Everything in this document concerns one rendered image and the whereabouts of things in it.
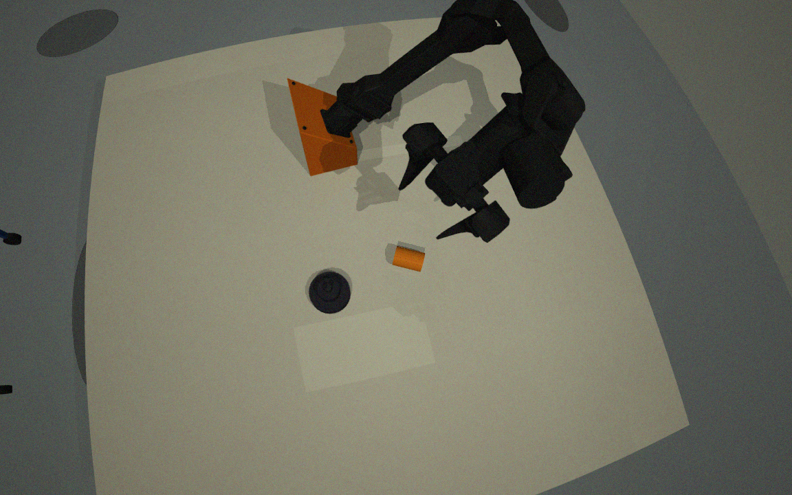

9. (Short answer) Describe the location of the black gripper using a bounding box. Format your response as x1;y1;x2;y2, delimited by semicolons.
398;122;510;243

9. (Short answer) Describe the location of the orange knob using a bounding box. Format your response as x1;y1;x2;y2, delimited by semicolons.
393;246;425;272

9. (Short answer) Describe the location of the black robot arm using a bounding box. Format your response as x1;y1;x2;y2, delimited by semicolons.
320;0;586;211

